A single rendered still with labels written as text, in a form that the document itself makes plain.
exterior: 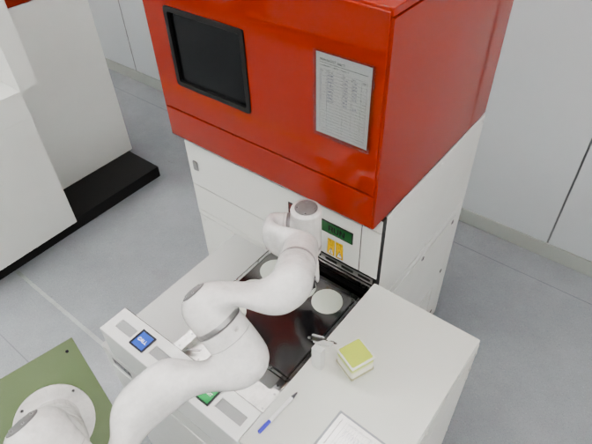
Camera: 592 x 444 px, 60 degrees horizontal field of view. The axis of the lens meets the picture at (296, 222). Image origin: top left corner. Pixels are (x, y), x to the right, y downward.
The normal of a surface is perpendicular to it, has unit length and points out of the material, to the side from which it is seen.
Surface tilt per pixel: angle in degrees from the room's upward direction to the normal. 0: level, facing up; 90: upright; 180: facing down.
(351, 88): 90
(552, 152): 90
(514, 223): 90
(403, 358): 0
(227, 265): 0
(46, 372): 48
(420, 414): 0
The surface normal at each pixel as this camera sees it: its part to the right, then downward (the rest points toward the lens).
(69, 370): 0.46, -0.11
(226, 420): -0.03, -0.73
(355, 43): -0.62, 0.55
